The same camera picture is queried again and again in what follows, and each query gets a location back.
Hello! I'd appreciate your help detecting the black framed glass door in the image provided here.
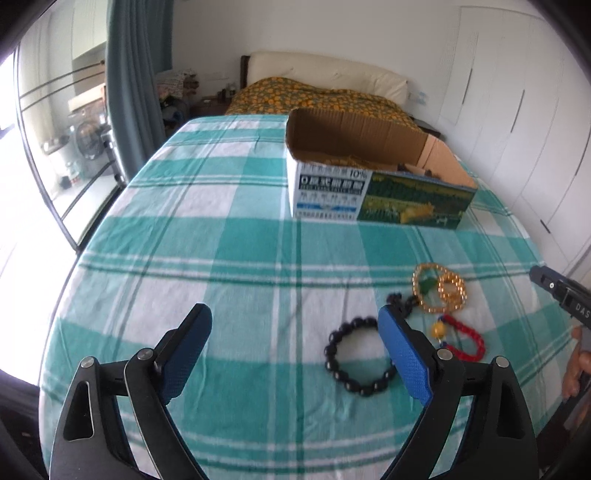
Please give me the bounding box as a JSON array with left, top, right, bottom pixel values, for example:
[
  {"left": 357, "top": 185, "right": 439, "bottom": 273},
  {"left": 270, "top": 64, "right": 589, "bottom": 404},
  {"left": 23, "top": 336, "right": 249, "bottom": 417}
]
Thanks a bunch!
[{"left": 14, "top": 28, "right": 128, "bottom": 253}]

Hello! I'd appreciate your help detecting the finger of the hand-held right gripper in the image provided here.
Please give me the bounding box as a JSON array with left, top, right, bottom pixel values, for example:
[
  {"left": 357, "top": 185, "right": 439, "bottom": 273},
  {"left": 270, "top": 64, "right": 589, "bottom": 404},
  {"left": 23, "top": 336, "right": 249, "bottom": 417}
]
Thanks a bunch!
[{"left": 530, "top": 265, "right": 566, "bottom": 301}]

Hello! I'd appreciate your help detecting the small black bead string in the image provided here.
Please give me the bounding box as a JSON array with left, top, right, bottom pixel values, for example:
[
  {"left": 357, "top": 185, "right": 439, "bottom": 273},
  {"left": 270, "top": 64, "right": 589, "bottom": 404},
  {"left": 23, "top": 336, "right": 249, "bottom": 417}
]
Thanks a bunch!
[{"left": 387, "top": 292, "right": 420, "bottom": 319}]

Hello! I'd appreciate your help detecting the green checked tablecloth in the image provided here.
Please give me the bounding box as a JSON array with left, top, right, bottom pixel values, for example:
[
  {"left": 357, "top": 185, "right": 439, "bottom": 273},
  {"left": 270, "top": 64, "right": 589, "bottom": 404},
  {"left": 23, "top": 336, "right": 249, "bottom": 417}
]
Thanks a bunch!
[{"left": 39, "top": 113, "right": 548, "bottom": 480}]

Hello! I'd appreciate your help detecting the printed cardboard box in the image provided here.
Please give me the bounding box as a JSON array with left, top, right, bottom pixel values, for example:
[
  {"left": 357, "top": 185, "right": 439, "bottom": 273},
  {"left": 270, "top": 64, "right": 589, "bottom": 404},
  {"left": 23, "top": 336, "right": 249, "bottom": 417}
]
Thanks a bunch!
[{"left": 285, "top": 108, "right": 478, "bottom": 232}]

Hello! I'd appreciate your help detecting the cream padded headboard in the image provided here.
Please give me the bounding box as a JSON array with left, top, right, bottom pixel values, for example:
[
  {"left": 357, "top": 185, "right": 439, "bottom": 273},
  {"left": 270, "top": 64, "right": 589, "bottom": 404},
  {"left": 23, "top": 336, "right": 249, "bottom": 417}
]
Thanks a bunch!
[{"left": 240, "top": 51, "right": 410, "bottom": 105}]

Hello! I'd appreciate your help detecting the red bead bracelet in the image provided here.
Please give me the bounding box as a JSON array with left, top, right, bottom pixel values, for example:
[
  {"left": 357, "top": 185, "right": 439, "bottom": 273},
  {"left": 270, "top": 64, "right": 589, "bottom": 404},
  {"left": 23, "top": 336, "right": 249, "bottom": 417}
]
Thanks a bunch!
[{"left": 431, "top": 314, "right": 487, "bottom": 363}]

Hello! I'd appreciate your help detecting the white wardrobe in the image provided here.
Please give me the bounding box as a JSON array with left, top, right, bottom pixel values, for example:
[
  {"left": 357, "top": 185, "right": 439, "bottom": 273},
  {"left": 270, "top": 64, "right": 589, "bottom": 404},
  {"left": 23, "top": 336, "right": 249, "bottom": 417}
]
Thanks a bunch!
[{"left": 434, "top": 7, "right": 591, "bottom": 287}]

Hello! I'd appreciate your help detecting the person's right hand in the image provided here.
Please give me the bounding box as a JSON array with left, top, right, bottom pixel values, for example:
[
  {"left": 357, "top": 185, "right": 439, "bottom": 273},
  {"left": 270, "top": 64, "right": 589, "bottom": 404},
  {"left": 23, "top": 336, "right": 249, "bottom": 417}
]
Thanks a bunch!
[{"left": 562, "top": 325, "right": 591, "bottom": 401}]

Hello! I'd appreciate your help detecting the dark wooden nightstand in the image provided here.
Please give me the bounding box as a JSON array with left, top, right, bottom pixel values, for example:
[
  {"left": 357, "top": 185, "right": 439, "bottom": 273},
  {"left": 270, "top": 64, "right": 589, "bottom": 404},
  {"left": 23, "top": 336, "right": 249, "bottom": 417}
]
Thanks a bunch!
[
  {"left": 411, "top": 117, "right": 447, "bottom": 140},
  {"left": 191, "top": 95, "right": 232, "bottom": 119}
]

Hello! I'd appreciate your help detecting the orange floral bedspread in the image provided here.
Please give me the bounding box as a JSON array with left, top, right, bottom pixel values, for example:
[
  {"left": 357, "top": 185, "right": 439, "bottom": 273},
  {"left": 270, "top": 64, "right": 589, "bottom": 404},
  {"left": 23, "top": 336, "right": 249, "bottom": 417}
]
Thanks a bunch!
[{"left": 225, "top": 76, "right": 417, "bottom": 128}]

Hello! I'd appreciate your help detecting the pile of clothes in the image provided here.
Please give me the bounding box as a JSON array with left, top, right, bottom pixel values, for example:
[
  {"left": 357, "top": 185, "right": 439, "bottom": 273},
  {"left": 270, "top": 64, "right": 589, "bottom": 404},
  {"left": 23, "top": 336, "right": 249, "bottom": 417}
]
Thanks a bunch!
[{"left": 154, "top": 69, "right": 202, "bottom": 100}]

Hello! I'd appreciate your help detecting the dark bead bracelet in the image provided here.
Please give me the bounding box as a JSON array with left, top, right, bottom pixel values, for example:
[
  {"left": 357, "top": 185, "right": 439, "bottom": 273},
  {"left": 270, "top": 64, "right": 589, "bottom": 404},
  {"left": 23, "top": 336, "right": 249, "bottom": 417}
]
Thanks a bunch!
[{"left": 324, "top": 318, "right": 398, "bottom": 397}]

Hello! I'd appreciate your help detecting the blue curtain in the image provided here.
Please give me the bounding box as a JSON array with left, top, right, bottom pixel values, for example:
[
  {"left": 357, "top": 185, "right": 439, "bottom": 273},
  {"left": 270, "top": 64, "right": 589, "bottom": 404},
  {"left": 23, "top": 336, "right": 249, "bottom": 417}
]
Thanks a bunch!
[{"left": 106, "top": 0, "right": 174, "bottom": 155}]

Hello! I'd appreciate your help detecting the yellow bead bracelet with green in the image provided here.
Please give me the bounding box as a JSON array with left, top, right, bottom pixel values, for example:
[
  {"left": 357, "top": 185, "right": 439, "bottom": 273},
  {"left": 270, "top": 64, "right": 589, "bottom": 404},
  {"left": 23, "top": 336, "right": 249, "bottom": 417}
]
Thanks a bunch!
[{"left": 412, "top": 263, "right": 468, "bottom": 315}]

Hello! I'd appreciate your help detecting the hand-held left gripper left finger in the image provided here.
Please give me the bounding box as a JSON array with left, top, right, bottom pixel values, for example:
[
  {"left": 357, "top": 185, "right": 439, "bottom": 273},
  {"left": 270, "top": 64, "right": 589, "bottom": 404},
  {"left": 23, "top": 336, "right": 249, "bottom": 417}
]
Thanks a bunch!
[{"left": 50, "top": 303, "right": 213, "bottom": 480}]

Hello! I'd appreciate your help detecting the washing machine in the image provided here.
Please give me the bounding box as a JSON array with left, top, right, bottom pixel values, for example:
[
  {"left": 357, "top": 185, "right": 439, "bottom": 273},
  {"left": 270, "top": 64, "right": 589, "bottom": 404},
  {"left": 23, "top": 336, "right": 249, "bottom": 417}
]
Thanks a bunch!
[{"left": 69, "top": 117, "right": 114, "bottom": 178}]

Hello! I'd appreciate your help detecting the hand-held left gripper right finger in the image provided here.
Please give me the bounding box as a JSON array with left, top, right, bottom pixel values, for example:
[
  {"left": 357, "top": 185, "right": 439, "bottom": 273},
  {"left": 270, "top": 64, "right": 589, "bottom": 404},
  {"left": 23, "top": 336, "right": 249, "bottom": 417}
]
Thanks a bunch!
[{"left": 378, "top": 305, "right": 541, "bottom": 480}]

